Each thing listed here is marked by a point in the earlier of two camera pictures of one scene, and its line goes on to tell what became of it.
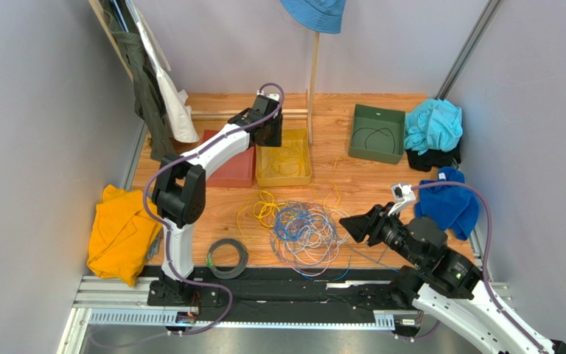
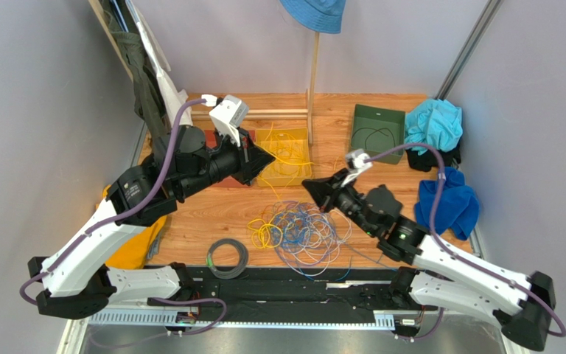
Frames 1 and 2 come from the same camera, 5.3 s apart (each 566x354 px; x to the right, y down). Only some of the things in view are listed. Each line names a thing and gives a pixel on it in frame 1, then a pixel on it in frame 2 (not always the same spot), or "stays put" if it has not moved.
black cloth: [431, 159] stays put
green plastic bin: [377, 134] stays put
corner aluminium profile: [469, 49] stays put
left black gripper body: [273, 136] → [224, 161]
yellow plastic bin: [287, 165] stays put
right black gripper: [374, 224] → [335, 192]
